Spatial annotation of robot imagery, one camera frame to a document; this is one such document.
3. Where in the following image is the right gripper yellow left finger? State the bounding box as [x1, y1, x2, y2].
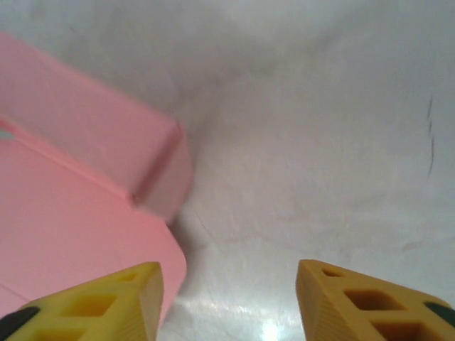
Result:
[0, 261, 164, 341]

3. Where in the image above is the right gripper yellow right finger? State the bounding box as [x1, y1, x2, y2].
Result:
[297, 259, 455, 341]

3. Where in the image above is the pink paper box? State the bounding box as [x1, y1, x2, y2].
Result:
[0, 32, 195, 317]

